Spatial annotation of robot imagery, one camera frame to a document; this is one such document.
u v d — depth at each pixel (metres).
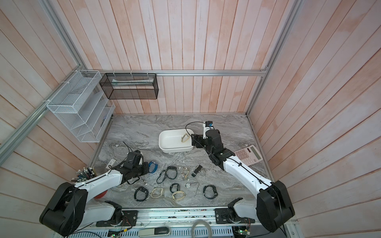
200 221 0.73
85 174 0.73
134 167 0.70
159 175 0.86
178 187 0.81
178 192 0.80
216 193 0.78
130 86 1.06
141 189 0.78
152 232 0.70
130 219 0.73
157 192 0.82
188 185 0.84
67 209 0.41
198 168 0.90
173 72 0.97
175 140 1.06
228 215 0.67
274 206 0.41
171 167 0.86
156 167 0.88
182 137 1.06
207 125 0.71
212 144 0.62
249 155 0.93
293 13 0.70
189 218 0.75
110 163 0.92
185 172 0.89
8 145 0.52
